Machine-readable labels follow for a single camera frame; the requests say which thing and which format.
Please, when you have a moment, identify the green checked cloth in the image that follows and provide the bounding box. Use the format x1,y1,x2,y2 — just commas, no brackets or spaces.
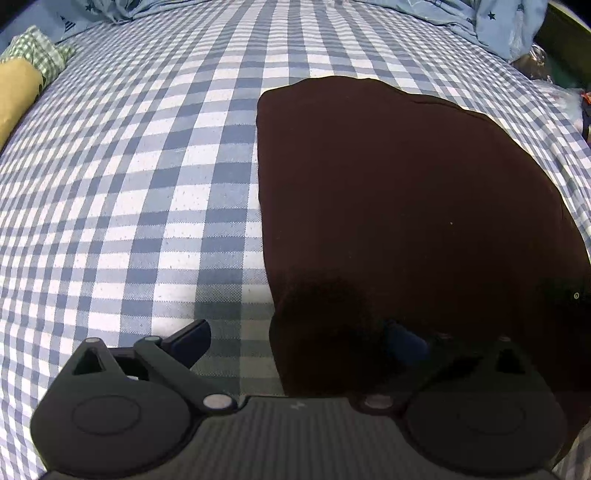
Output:
0,25,77,93

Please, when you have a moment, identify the pale yellow long pillow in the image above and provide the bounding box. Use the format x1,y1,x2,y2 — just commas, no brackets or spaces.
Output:
0,58,44,153

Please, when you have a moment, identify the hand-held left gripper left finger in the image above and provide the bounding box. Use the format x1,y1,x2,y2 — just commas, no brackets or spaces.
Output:
68,319,239,415

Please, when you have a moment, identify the dark green box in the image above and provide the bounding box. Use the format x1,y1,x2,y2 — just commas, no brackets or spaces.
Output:
536,0,591,90

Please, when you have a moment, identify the blue white checked bed sheet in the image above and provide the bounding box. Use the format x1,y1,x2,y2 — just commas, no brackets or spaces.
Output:
0,0,591,480

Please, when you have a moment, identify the light blue star-print blanket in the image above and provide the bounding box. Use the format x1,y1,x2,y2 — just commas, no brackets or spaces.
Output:
58,0,551,63

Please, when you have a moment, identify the dark brown printed t-shirt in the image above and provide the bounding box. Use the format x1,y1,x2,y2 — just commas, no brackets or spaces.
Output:
255,76,591,444

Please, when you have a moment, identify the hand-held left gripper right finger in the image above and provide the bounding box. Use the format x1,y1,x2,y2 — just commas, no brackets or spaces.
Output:
362,320,537,415

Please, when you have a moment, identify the clear plastic bag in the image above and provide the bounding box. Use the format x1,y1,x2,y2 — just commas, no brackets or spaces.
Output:
512,42,591,139

